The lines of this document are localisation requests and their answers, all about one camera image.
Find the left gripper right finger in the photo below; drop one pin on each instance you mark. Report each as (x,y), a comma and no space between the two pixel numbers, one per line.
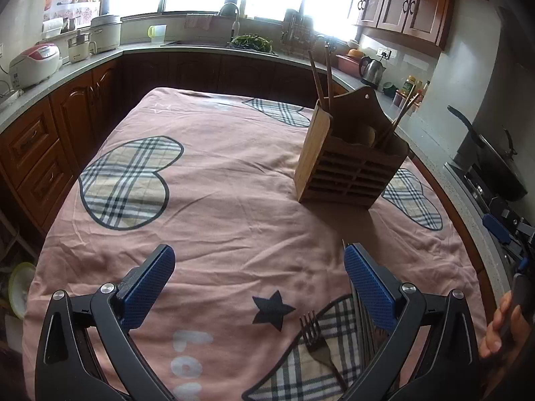
(393,306)

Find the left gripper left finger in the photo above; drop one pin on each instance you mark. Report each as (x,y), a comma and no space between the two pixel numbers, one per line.
(117,309)

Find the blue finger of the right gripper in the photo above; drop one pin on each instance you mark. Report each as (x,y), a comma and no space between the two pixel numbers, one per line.
(497,229)

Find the metal fork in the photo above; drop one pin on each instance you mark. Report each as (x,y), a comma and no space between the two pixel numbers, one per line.
(317,346)

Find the light wooden chopstick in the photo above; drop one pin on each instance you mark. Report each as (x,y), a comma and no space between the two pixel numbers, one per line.
(319,89)

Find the brown wooden chopstick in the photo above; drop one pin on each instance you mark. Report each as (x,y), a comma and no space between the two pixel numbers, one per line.
(330,91)

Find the person right hand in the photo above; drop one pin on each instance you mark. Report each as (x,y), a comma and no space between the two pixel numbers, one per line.
(507,333)

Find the black frying pan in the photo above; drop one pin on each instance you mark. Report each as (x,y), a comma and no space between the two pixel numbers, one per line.
(496,171)

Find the black star patch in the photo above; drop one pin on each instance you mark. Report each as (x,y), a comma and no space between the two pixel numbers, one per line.
(272,310)

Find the condiment bottles group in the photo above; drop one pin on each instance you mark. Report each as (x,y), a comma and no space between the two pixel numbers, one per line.
(413,89)

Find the wooden utensil holder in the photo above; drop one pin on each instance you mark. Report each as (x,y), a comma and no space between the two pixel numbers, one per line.
(350,152)

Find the pink heart-patterned tablecloth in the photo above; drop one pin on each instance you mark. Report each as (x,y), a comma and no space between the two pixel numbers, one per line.
(212,176)

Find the lower wooden base cabinets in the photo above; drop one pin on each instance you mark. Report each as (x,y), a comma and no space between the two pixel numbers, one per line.
(46,147)

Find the stainless electric kettle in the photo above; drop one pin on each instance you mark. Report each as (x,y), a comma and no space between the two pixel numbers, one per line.
(371,71)

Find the pink plastic basin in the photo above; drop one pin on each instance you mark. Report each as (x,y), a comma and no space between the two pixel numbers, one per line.
(349,64)

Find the white red rice cooker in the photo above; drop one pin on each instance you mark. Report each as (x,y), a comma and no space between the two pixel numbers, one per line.
(34,65)

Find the small white blender jug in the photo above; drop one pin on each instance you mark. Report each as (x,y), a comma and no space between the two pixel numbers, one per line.
(79,47)

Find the dish drying rack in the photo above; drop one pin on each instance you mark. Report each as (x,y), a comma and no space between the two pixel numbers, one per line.
(298,33)

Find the white electric pot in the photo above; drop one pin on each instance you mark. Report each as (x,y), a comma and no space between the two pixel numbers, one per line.
(105,33)

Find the green-lidded clear pitcher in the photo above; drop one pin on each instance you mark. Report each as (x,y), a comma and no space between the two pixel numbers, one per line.
(156,33)

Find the green vegetables pile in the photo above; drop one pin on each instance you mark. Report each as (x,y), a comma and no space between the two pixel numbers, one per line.
(252,42)

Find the chrome sink faucet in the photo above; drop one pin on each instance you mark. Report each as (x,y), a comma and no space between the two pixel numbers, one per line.
(231,11)

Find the wall power socket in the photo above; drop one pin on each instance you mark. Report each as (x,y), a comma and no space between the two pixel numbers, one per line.
(384,53)

